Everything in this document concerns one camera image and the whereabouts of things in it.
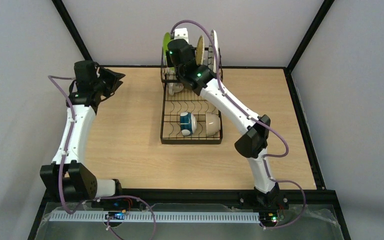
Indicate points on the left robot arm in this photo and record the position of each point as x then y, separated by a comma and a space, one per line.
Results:
66, 177

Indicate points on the black frame front rail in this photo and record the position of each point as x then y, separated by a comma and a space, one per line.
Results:
241, 199

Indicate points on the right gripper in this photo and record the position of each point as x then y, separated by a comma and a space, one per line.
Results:
171, 71

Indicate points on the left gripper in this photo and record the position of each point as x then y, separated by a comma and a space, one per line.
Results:
109, 84

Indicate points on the woven bamboo coaster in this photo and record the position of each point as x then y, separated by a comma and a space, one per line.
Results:
200, 51

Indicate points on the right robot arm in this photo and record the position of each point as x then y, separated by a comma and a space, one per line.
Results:
253, 129

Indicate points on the white ceramic bowl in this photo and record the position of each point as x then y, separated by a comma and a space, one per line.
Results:
212, 124

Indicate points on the small blue rimmed bowl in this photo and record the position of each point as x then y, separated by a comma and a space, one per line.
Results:
188, 123

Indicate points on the black wire dish rack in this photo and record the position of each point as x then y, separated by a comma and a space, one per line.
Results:
175, 103

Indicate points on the beige patterned mug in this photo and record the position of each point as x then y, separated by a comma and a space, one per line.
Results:
173, 87

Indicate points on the white slotted cable duct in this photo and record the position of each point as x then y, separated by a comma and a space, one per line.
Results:
157, 217

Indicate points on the green plate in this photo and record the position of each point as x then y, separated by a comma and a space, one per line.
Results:
166, 57

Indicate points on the blue striped white plate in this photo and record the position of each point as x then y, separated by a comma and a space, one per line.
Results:
213, 50

